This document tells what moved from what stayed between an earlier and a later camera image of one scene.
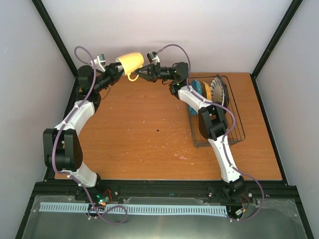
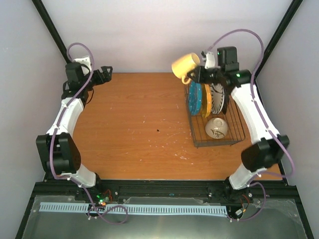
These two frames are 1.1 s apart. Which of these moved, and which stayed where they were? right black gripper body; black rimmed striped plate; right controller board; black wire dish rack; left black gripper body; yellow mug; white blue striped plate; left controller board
Moved: yellow mug; left black gripper body; right black gripper body
Stayed: left controller board; black wire dish rack; right controller board; black rimmed striped plate; white blue striped plate
